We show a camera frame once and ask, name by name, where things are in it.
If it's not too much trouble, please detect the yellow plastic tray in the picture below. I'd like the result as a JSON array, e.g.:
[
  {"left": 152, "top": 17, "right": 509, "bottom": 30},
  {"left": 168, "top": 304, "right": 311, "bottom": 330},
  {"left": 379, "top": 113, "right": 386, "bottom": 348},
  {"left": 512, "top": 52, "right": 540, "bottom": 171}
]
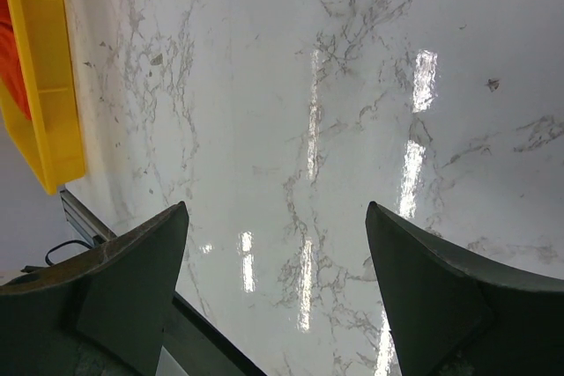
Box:
[{"left": 1, "top": 0, "right": 85, "bottom": 195}]

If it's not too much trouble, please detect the orange t-shirt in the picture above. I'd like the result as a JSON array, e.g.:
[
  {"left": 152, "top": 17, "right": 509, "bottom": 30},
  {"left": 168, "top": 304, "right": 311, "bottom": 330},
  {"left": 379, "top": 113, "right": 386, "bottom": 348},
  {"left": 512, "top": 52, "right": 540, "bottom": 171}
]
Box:
[{"left": 1, "top": 0, "right": 31, "bottom": 120}]

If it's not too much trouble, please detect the aluminium front rail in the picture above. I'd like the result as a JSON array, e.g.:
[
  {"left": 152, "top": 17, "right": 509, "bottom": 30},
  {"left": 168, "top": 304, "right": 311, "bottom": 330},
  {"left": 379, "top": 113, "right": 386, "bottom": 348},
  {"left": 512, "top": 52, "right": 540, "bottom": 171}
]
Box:
[{"left": 59, "top": 188, "right": 117, "bottom": 247}]

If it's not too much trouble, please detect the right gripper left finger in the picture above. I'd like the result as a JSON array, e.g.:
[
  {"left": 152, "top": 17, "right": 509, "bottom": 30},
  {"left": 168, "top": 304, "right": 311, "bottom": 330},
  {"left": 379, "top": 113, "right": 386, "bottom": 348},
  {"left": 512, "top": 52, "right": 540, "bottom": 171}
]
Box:
[{"left": 1, "top": 202, "right": 189, "bottom": 375}]

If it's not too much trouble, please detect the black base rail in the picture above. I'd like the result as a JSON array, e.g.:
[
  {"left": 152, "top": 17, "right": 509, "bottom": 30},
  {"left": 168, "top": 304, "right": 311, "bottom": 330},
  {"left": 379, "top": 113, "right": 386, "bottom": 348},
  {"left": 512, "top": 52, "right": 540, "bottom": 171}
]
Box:
[{"left": 163, "top": 292, "right": 266, "bottom": 376}]

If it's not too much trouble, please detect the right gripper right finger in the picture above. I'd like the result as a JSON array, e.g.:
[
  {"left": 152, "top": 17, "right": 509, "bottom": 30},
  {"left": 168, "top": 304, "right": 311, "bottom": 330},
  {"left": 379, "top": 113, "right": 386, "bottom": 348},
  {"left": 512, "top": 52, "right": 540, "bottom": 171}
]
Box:
[{"left": 365, "top": 202, "right": 563, "bottom": 375}]

